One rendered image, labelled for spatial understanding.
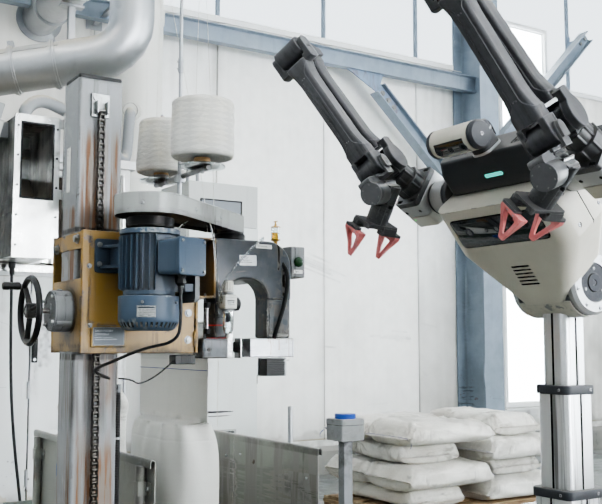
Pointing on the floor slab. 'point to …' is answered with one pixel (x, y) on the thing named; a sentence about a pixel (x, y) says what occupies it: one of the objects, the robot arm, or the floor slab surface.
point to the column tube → (81, 432)
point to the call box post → (345, 472)
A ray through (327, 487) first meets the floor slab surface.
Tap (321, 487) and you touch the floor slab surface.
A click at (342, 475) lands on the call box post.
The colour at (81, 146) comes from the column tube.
